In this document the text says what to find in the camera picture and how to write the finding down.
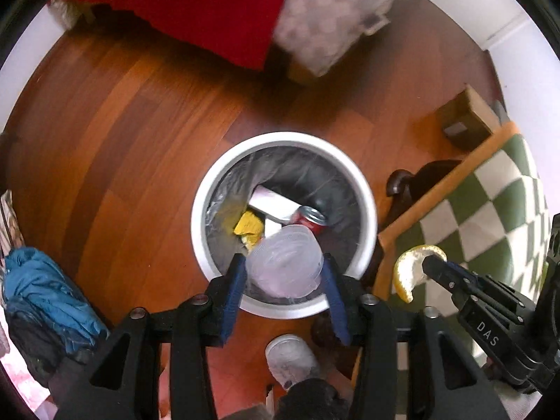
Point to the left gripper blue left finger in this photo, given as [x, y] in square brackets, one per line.
[233, 290]

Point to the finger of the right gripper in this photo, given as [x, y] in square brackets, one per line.
[459, 279]

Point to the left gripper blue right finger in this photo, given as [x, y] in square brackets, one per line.
[338, 314]

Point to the clear plastic cup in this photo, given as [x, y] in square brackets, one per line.
[288, 264]

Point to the yellow citrus peel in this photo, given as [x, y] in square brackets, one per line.
[408, 271]

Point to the red cola can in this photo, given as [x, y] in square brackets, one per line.
[311, 218]

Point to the yellow snack bag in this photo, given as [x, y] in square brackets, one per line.
[249, 229]

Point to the white tissue pack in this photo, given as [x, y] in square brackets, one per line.
[272, 204]

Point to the white slim box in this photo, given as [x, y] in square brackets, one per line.
[271, 227]

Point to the white trash bin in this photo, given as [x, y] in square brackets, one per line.
[273, 175]

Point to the wooden table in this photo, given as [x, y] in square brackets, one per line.
[387, 237]

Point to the green checkered tablecloth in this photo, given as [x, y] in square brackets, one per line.
[496, 222]

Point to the white shoe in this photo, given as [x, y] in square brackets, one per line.
[291, 361]

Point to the dark trouser leg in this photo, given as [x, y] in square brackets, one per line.
[312, 399]

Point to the brown cardboard box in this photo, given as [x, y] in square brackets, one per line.
[467, 120]

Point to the blue clothing pile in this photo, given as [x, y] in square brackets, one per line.
[49, 319]

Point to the checkered mattress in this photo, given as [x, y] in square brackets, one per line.
[317, 33]

